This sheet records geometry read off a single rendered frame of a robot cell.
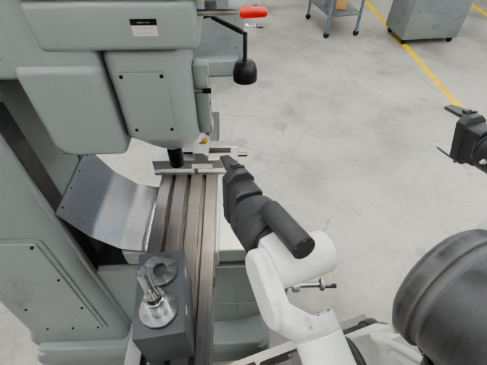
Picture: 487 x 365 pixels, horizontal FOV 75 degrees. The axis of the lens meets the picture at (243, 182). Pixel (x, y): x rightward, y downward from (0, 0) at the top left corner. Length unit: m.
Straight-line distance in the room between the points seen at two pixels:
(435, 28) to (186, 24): 4.93
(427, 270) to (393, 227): 2.38
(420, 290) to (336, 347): 0.24
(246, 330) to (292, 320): 1.39
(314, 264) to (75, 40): 0.63
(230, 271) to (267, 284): 0.93
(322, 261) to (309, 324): 0.09
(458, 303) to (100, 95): 0.77
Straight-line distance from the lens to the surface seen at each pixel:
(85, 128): 0.91
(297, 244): 0.42
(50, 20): 0.79
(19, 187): 1.07
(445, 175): 3.21
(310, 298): 2.15
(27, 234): 1.22
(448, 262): 0.24
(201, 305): 1.03
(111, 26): 0.75
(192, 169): 1.34
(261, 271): 0.44
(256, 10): 0.72
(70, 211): 1.19
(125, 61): 0.80
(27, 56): 0.86
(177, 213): 1.22
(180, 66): 0.80
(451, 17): 5.53
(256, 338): 1.82
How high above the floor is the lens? 1.93
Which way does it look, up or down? 47 degrees down
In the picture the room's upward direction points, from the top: straight up
